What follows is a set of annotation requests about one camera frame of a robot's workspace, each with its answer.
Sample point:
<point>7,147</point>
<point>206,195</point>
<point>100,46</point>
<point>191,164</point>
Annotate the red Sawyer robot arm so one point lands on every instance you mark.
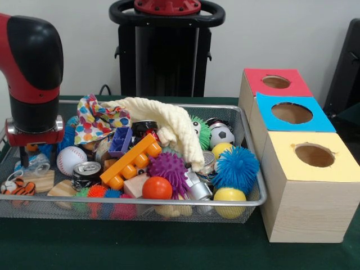
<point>34,62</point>

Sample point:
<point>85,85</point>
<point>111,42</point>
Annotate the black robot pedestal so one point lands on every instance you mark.
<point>169,56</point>

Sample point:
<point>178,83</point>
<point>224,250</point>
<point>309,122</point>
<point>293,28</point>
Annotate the cream knitted cloth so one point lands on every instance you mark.
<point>174,124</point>

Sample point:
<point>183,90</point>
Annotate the orange toy building block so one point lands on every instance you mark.
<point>130,163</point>

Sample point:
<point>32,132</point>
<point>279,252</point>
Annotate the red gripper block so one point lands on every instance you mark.
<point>34,139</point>

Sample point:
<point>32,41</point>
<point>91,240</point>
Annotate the purple toy building block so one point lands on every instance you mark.
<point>121,140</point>

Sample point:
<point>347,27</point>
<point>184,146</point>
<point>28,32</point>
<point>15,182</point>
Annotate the yellow ball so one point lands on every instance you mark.
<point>230,197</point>

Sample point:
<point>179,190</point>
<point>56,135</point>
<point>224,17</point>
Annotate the white baseball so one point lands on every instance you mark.
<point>71,160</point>

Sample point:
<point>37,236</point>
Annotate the clear plastic packet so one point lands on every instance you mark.
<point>36,165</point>

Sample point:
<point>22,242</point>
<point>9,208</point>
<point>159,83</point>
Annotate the black chair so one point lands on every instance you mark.
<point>346,73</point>

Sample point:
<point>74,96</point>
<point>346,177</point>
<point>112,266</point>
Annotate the large blue spiky ball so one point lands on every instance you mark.
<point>237,169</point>

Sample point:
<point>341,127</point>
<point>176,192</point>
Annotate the orange ball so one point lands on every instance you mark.
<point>157,188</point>

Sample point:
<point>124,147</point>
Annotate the dark metal can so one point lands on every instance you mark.
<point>85,174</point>

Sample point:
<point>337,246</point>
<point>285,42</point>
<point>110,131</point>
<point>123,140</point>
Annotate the shallow clear mesh bin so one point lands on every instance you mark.
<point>185,212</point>

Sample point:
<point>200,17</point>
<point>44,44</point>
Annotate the dark green table cloth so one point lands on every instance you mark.
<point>169,247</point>

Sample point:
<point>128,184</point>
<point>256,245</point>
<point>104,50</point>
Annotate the wooden box with three holes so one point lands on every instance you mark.
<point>304,208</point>

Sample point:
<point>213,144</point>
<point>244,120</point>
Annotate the purple spiky ball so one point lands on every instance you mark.
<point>169,171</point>

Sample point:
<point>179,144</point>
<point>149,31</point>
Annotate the colourful patterned cloth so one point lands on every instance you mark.
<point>98,121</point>

